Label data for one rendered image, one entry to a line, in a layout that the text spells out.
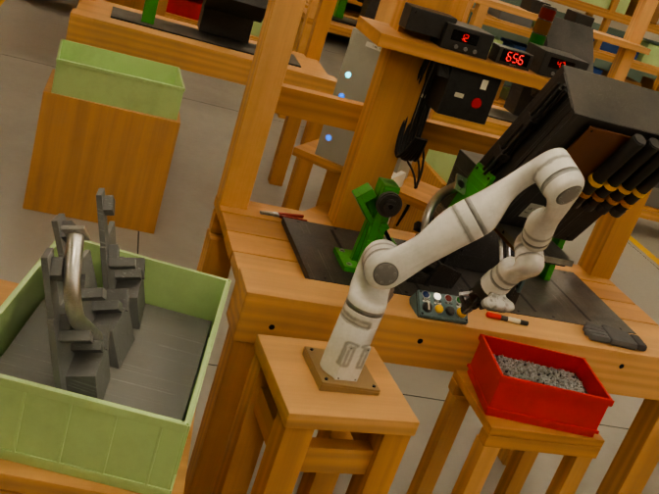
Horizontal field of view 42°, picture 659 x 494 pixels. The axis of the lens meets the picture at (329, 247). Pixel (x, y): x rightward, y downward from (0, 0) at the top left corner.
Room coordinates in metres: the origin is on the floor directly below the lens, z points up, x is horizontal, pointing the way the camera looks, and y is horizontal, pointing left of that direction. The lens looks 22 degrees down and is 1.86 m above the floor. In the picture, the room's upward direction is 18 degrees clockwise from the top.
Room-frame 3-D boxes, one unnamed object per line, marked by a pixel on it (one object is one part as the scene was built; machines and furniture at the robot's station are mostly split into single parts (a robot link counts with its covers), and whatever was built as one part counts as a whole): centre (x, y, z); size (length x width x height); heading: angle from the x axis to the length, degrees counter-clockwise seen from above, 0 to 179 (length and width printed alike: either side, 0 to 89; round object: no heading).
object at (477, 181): (2.47, -0.37, 1.17); 0.13 x 0.12 x 0.20; 110
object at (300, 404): (1.78, -0.11, 0.83); 0.32 x 0.32 x 0.04; 24
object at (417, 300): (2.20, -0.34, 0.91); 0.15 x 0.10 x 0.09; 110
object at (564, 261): (2.48, -0.53, 1.11); 0.39 x 0.16 x 0.03; 20
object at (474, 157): (2.72, -0.47, 1.07); 0.30 x 0.18 x 0.34; 110
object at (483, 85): (2.71, -0.24, 1.42); 0.17 x 0.12 x 0.15; 110
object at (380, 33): (2.79, -0.33, 1.52); 0.90 x 0.25 x 0.04; 110
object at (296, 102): (2.90, -0.29, 1.23); 1.30 x 0.05 x 0.09; 110
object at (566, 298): (2.55, -0.42, 0.89); 1.10 x 0.42 x 0.02; 110
